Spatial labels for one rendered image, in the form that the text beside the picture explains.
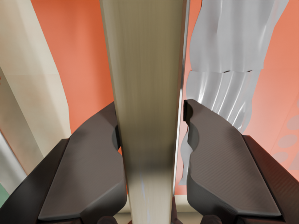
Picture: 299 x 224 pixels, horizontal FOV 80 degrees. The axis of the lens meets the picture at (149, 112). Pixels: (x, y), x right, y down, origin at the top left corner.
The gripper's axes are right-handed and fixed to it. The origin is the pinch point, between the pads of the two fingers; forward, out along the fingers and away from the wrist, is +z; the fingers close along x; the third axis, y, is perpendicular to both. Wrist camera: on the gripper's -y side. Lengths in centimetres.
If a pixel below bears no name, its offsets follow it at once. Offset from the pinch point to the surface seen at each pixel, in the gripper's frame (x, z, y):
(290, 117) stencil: 15.8, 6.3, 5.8
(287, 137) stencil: 16.7, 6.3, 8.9
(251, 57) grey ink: 9.2, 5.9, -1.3
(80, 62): -6.8, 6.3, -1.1
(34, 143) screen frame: -14.7, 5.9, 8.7
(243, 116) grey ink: 10.0, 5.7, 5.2
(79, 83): -7.4, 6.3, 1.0
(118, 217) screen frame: -6.2, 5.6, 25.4
